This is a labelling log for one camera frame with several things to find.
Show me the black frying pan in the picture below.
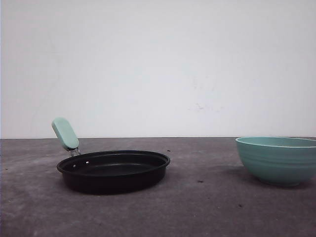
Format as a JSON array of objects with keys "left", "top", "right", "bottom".
[{"left": 51, "top": 118, "right": 170, "bottom": 194}]

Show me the teal ceramic bowl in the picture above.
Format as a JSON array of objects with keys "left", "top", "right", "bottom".
[{"left": 236, "top": 137, "right": 316, "bottom": 186}]

